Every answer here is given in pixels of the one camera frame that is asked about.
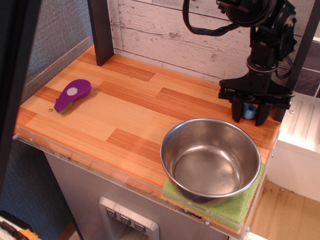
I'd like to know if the dark right post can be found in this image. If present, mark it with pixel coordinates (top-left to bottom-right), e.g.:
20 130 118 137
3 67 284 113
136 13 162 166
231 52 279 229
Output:
274 0 320 123

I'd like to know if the stainless steel bowl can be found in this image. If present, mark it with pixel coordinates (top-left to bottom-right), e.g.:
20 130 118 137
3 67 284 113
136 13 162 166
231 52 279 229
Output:
159 118 262 204

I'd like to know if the white toy sink unit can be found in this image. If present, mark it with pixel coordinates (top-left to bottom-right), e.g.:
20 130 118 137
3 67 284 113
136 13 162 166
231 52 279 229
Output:
264 37 320 203

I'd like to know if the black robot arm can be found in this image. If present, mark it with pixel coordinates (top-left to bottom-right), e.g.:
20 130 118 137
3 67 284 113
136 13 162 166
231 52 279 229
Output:
216 0 297 126

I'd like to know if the purple toy eggplant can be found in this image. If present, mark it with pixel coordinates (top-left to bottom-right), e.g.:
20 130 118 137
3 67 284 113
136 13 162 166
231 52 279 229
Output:
54 79 92 114

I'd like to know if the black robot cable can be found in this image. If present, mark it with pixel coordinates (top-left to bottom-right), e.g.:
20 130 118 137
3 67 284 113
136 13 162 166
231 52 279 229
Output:
181 0 295 81

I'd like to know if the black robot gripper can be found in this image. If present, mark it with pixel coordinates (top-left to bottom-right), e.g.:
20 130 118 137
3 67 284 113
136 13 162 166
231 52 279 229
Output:
218 63 296 126

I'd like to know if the grey toy fridge cabinet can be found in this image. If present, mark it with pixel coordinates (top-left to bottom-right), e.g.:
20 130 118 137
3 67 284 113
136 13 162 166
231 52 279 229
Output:
45 153 228 240

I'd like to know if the green cloth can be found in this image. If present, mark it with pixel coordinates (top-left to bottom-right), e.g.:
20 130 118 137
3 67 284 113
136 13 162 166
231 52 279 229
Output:
162 163 266 228

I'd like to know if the clear acrylic guard rail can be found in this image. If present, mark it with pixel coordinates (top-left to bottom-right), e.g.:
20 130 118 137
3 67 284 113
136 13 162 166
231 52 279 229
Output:
14 123 267 239

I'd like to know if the blue spoon with grey bowl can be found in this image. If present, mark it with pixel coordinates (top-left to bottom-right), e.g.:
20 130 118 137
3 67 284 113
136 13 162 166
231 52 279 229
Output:
242 103 257 120

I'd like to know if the orange object bottom left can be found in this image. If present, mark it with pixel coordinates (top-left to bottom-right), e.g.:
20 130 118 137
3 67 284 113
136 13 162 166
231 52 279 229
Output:
15 229 40 240

